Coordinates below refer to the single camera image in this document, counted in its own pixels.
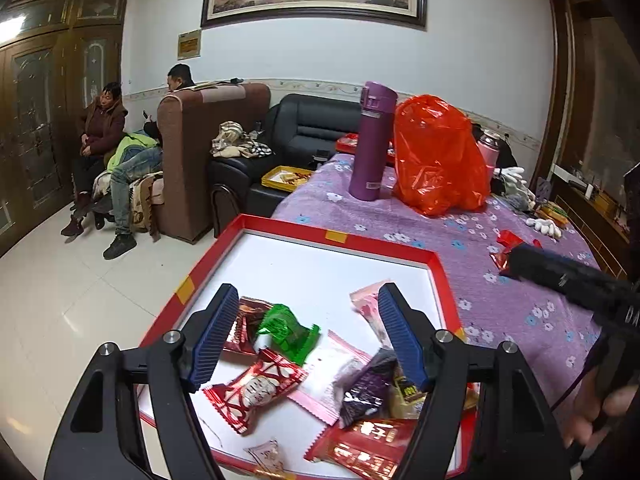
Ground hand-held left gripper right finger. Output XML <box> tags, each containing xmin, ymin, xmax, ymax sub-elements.
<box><xmin>377</xmin><ymin>282</ymin><xmax>571</xmax><ymax>480</ymax></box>

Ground small clear pink snack packet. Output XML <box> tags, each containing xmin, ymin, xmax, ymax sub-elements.
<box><xmin>243</xmin><ymin>438</ymin><xmax>287</xmax><ymax>477</ymax></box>

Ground plaid cloth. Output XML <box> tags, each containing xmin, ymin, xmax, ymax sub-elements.
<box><xmin>210</xmin><ymin>120</ymin><xmax>274</xmax><ymax>161</ymax></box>

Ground brown armchair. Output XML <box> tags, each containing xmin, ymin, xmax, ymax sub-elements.
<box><xmin>149</xmin><ymin>82</ymin><xmax>272</xmax><ymax>245</ymax></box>

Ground patterned blanket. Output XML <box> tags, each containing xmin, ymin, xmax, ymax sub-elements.
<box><xmin>92</xmin><ymin>170</ymin><xmax>164</xmax><ymax>234</ymax></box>

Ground dark red snack packet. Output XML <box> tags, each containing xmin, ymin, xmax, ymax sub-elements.
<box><xmin>222</xmin><ymin>295</ymin><xmax>274</xmax><ymax>359</ymax></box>

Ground red gold-print snack packet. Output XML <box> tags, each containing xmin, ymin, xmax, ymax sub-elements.
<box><xmin>489</xmin><ymin>229</ymin><xmax>544</xmax><ymax>274</ymax></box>
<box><xmin>303</xmin><ymin>416</ymin><xmax>422</xmax><ymax>479</ymax></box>

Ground yellow snack tray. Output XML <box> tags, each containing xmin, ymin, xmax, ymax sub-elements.
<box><xmin>262</xmin><ymin>165</ymin><xmax>314</xmax><ymax>192</ymax></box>

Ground black leather sofa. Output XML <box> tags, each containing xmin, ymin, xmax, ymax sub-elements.
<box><xmin>208</xmin><ymin>93</ymin><xmax>372</xmax><ymax>222</ymax></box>

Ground pink thermos bottle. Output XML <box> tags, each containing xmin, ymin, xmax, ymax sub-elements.
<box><xmin>475</xmin><ymin>129</ymin><xmax>504</xmax><ymax>172</ymax></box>

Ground red snack tray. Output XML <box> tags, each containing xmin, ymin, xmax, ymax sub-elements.
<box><xmin>335</xmin><ymin>132</ymin><xmax>397</xmax><ymax>154</ymax></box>

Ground purple floral tablecloth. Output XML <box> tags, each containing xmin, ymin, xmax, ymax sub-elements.
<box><xmin>271</xmin><ymin>152</ymin><xmax>617</xmax><ymax>438</ymax></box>

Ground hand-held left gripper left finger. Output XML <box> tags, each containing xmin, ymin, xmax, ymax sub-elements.
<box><xmin>44</xmin><ymin>282</ymin><xmax>241</xmax><ymax>480</ymax></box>

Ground brown gold snack packet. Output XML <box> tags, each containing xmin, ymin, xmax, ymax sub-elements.
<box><xmin>391</xmin><ymin>367</ymin><xmax>427</xmax><ymax>419</ymax></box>

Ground red plastic bag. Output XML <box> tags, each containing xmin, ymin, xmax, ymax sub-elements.
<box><xmin>392</xmin><ymin>93</ymin><xmax>492</xmax><ymax>218</ymax></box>

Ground green snack packet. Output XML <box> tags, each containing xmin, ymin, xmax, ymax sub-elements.
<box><xmin>256</xmin><ymin>303</ymin><xmax>321</xmax><ymax>367</ymax></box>

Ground red white figure snack packet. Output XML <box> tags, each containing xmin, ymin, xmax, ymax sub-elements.
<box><xmin>202</xmin><ymin>347</ymin><xmax>307</xmax><ymax>436</ymax></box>

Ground yellow green flat packets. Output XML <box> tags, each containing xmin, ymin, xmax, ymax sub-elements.
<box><xmin>541</xmin><ymin>202</ymin><xmax>569</xmax><ymax>227</ymax></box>

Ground white pink-edged snack packet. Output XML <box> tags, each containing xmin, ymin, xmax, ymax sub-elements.
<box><xmin>286</xmin><ymin>329</ymin><xmax>375</xmax><ymax>427</ymax></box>

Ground wooden side cabinet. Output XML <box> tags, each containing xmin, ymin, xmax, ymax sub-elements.
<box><xmin>549</xmin><ymin>164</ymin><xmax>632</xmax><ymax>277</ymax></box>

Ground dark purple snack packet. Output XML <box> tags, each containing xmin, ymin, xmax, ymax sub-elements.
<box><xmin>339</xmin><ymin>347</ymin><xmax>402</xmax><ymax>429</ymax></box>

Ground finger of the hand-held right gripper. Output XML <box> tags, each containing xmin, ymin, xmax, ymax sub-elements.
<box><xmin>509</xmin><ymin>244</ymin><xmax>568</xmax><ymax>277</ymax></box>
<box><xmin>499</xmin><ymin>259</ymin><xmax>568</xmax><ymax>294</ymax></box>

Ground person's right hand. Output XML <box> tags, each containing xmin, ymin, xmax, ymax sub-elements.
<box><xmin>561</xmin><ymin>367</ymin><xmax>640</xmax><ymax>453</ymax></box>

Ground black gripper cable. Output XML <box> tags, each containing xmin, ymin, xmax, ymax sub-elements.
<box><xmin>554</xmin><ymin>335</ymin><xmax>609</xmax><ymax>409</ymax></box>

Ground red tray with white inside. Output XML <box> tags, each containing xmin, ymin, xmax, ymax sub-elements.
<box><xmin>137</xmin><ymin>213</ymin><xmax>477</xmax><ymax>480</ymax></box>

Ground wooden glass door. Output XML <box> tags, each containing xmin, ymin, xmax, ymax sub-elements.
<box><xmin>541</xmin><ymin>0</ymin><xmax>640</xmax><ymax>243</ymax></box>

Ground small framed certificate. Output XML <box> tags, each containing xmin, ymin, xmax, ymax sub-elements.
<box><xmin>178</xmin><ymin>29</ymin><xmax>203</xmax><ymax>60</ymax></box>

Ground purple thermos bottle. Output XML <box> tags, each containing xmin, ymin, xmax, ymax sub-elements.
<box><xmin>348</xmin><ymin>80</ymin><xmax>399</xmax><ymax>203</ymax></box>

